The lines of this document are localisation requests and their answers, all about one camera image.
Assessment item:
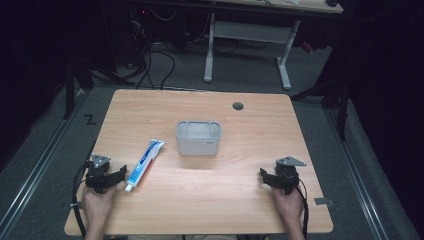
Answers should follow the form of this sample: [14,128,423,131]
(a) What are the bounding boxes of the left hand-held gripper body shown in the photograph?
[84,153,113,195]

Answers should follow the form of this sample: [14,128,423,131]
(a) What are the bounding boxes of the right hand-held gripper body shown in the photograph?
[273,156,307,196]

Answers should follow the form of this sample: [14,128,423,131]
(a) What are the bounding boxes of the blue and white toothpaste tube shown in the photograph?
[124,139,166,193]

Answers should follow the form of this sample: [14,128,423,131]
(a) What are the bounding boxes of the grey plastic holder box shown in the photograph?
[175,120,223,157]

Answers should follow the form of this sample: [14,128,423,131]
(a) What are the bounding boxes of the person's right hand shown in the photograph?
[271,186,305,224]

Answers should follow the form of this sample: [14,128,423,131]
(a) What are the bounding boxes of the person's left hand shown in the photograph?
[81,184,117,228]

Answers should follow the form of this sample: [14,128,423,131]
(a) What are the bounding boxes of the black metal stand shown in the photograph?
[290,63,353,142]
[62,54,96,120]

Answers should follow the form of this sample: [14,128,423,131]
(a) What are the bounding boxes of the white-legged wooden desk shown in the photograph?
[133,0,344,91]

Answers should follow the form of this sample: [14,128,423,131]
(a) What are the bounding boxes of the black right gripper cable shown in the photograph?
[294,177,310,240]

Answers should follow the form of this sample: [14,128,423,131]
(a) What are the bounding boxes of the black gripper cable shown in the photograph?
[71,160,93,238]
[294,177,310,240]

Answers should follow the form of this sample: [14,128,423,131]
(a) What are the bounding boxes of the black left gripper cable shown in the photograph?
[71,160,93,238]

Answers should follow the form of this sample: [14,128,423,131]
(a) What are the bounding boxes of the metal floor rail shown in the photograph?
[323,107,390,240]
[0,89,88,236]

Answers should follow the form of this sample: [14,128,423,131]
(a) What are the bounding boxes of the black floor cables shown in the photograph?
[131,19,177,91]

